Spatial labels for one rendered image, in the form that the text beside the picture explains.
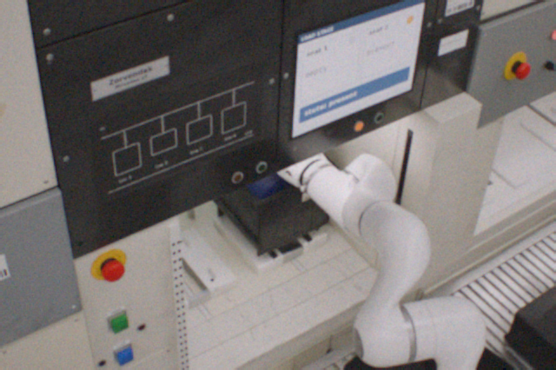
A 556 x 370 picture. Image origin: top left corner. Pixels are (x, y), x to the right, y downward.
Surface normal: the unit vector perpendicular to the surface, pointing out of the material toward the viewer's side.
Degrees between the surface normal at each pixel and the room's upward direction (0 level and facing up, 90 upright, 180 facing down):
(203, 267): 0
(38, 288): 90
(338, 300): 0
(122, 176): 90
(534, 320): 0
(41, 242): 90
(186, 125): 90
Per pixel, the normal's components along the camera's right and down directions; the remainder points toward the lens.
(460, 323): 0.11, -0.36
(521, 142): 0.04, -0.75
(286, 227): 0.57, 0.56
